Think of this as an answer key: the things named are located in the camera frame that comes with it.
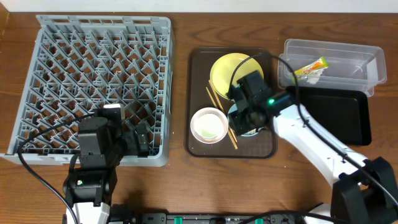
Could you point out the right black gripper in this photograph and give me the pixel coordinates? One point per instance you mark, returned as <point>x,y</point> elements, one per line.
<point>236,121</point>

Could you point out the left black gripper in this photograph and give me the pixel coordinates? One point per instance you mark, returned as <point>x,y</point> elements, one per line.
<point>132,147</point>

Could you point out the light blue bowl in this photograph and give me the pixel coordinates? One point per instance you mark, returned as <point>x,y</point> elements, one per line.
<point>248,133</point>

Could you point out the white tissue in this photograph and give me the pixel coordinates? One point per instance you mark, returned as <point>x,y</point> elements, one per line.
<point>314,76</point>

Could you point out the green snack wrapper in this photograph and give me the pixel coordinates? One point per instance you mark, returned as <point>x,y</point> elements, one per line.
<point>319,64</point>

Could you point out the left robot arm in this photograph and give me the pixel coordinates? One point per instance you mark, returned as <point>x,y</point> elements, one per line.
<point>92,173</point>

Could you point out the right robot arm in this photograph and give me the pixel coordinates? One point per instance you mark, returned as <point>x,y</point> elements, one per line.
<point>363,191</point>

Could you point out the black waste tray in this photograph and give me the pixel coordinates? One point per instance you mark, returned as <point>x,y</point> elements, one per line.
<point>344,113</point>

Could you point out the yellow round plate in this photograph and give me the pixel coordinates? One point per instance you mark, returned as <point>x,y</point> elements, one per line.
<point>224,67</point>

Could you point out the wooden chopstick right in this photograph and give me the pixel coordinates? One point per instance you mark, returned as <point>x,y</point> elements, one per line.
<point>230,131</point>

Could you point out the wooden chopstick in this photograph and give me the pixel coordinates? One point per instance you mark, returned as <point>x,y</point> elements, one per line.
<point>230,131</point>
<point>214,102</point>

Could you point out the white pink bowl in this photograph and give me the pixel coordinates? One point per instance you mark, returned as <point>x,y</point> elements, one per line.
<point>209,125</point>

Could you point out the wooden chopstick left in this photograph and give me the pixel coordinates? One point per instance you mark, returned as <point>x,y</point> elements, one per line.
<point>214,102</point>

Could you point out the dark brown serving tray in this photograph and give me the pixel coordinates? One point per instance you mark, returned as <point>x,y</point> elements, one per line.
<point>260,146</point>

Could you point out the clear plastic bin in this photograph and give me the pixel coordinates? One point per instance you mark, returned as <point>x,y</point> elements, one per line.
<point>351,66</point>

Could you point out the grey plastic dish rack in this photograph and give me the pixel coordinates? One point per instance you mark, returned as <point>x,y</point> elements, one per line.
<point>81,63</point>

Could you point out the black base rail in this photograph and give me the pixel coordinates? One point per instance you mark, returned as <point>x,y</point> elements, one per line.
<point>163,218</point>

